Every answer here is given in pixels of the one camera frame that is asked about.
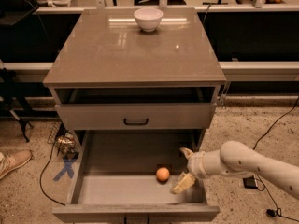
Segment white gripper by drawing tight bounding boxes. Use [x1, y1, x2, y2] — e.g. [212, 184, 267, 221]
[170, 147, 206, 194]

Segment orange fruit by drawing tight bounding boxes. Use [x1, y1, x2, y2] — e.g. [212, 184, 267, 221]
[156, 167, 170, 182]

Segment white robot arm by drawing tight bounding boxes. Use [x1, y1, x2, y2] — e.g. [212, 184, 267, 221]
[171, 141, 299, 199]

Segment open grey middle drawer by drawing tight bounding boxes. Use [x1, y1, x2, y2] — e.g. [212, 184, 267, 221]
[52, 130, 220, 224]

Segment grey drawer cabinet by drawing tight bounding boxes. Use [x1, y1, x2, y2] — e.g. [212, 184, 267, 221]
[42, 7, 227, 224]

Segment black floor power box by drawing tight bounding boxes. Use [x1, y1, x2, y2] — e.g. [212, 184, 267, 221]
[243, 177, 258, 189]

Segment blue tape cross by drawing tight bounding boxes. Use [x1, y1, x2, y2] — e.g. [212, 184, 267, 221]
[53, 153, 78, 181]

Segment shiny crumpled foil object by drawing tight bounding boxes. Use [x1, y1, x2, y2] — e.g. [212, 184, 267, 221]
[56, 133, 78, 154]

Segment white ceramic bowl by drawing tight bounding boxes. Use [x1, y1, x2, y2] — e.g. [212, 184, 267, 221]
[134, 7, 164, 32]

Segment tan shoe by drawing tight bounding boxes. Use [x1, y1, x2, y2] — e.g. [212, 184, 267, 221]
[0, 150, 32, 179]

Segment black stand legs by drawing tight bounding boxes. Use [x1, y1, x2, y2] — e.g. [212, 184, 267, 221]
[0, 59, 35, 144]

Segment black drawer handle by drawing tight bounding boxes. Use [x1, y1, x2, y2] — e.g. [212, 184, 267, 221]
[123, 118, 149, 126]

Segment black cable right floor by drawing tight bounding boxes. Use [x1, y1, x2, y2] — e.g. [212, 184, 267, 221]
[251, 96, 299, 223]

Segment black cable floor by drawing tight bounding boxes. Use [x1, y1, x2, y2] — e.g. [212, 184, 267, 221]
[251, 96, 299, 223]
[38, 140, 66, 207]

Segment black cable left floor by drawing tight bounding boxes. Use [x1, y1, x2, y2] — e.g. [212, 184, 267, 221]
[38, 140, 66, 207]

